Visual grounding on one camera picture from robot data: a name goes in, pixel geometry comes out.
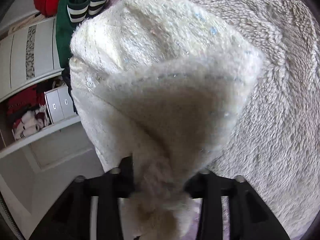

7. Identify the cream fluffy sweater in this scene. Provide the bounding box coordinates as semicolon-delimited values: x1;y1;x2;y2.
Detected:
69;0;263;239

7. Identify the floral plush bed blanket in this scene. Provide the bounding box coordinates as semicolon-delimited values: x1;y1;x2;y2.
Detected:
107;0;320;238

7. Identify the white wardrobe drawer unit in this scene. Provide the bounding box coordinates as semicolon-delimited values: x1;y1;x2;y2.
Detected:
45;86;76;123

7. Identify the white wardrobe sliding door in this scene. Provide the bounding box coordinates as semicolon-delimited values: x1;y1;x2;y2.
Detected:
1;17;62;101

